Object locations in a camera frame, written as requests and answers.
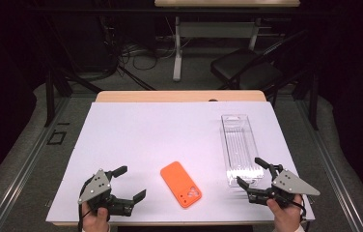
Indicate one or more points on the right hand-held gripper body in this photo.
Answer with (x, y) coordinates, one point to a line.
(290, 185)

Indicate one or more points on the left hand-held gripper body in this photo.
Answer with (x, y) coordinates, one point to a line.
(97, 187)

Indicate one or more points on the clear plastic bin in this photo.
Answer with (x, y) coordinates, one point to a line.
(240, 145)

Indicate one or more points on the orange phone case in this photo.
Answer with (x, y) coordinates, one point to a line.
(179, 183)

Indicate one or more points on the person's right hand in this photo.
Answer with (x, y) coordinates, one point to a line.
(285, 219)

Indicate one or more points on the person's left hand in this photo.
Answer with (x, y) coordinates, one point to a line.
(94, 222)

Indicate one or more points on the white table sheet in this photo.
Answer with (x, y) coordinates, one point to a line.
(153, 135)

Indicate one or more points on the black chair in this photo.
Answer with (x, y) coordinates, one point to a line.
(247, 69)

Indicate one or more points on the black metal stand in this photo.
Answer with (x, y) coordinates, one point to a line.
(50, 96)

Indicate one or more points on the white desk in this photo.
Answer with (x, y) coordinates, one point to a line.
(215, 29)

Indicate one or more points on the black metal crossbar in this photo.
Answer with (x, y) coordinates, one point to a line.
(170, 10)

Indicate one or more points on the grey metal floor rail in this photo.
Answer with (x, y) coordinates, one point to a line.
(330, 167)
(25, 167)

